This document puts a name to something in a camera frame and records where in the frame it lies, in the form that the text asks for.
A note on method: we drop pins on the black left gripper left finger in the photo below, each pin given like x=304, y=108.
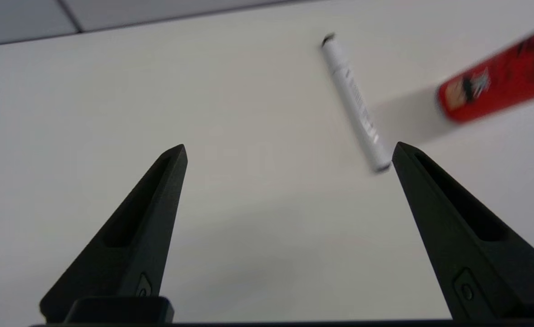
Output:
x=135, y=240

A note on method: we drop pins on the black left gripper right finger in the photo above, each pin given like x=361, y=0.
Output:
x=471, y=245

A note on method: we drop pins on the white marker with black caps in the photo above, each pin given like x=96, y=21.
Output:
x=353, y=100

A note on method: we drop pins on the red soda can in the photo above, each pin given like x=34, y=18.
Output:
x=498, y=79

